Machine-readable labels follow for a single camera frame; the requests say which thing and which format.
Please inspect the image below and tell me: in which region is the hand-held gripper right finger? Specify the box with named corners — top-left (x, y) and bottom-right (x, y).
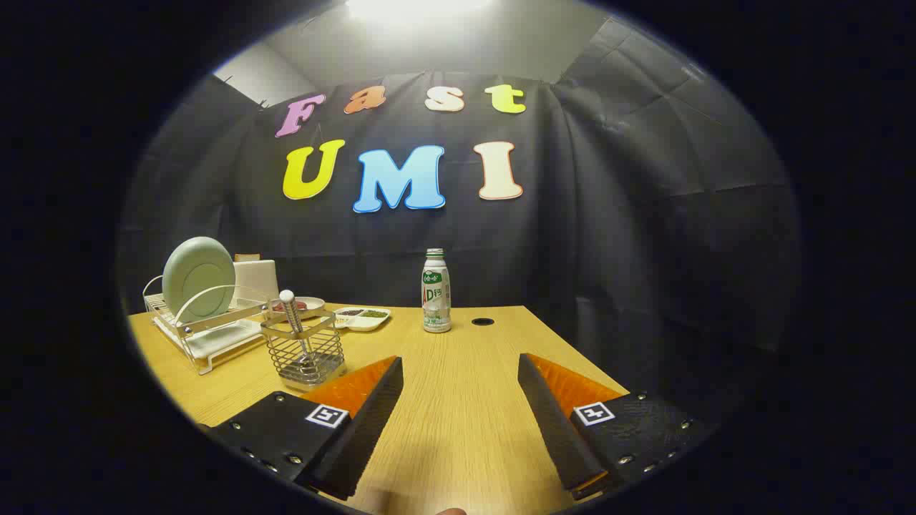
top-left (517, 353), bottom-right (706, 500)

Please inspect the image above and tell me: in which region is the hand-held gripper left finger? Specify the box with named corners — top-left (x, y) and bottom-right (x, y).
top-left (197, 355), bottom-right (404, 501)

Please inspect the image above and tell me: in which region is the metal wire basket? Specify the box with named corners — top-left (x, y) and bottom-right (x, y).
top-left (260, 309), bottom-right (346, 391)

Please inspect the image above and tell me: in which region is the metal spoon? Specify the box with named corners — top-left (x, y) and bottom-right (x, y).
top-left (278, 290), bottom-right (319, 376)

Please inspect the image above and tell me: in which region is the white wire dish rack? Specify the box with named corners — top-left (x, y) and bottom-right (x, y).
top-left (142, 275), bottom-right (287, 376)

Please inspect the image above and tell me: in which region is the pale green plate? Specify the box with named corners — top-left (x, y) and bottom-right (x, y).
top-left (162, 237), bottom-right (236, 323)

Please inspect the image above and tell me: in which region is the small beige plate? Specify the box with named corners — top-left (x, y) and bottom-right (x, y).
top-left (271, 296), bottom-right (326, 319)

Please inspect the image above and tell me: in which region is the white divided condiment tray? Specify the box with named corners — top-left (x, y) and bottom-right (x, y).
top-left (333, 307), bottom-right (391, 333)

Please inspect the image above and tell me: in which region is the white drink bottle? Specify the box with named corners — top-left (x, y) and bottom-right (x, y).
top-left (421, 248), bottom-right (452, 334)

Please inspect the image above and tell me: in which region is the white toaster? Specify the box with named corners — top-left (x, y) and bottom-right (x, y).
top-left (233, 259), bottom-right (280, 305)

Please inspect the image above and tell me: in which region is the black backdrop cloth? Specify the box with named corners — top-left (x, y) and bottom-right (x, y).
top-left (118, 18), bottom-right (802, 401)

